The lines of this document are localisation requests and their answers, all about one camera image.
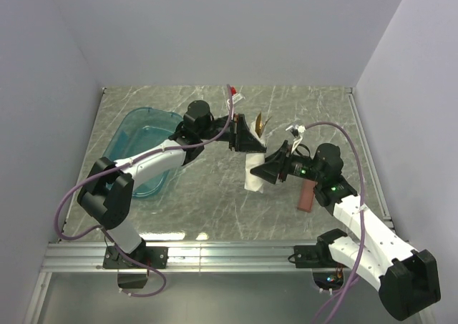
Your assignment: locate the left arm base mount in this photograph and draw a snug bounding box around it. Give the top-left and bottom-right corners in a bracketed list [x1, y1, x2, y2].
[102, 242, 169, 270]

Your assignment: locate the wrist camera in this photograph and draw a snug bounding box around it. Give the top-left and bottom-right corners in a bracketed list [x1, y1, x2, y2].
[286, 124, 306, 153]
[226, 86, 245, 109]

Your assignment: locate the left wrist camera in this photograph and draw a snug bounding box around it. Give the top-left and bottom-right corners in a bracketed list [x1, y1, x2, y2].
[226, 86, 245, 109]

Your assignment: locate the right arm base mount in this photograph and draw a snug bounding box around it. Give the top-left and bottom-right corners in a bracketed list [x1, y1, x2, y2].
[288, 229, 348, 269]

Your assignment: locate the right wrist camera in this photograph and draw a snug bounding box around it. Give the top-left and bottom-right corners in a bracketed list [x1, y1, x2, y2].
[286, 124, 306, 153]

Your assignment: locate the brown utensil tray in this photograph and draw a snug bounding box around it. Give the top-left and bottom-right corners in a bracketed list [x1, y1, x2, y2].
[296, 180, 316, 213]

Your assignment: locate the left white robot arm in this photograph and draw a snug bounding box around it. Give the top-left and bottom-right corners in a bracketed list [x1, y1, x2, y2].
[77, 100, 266, 263]

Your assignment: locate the aluminium front rail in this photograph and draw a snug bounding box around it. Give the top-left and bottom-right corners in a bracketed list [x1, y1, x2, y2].
[40, 240, 301, 274]

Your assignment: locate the teal transparent plastic bin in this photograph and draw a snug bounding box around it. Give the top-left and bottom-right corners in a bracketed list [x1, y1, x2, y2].
[103, 107, 187, 200]

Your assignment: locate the white paper napkin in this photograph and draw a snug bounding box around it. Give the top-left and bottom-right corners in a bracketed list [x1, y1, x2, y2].
[244, 119, 266, 193]

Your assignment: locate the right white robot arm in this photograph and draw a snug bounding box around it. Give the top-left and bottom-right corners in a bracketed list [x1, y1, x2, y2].
[250, 142, 441, 320]

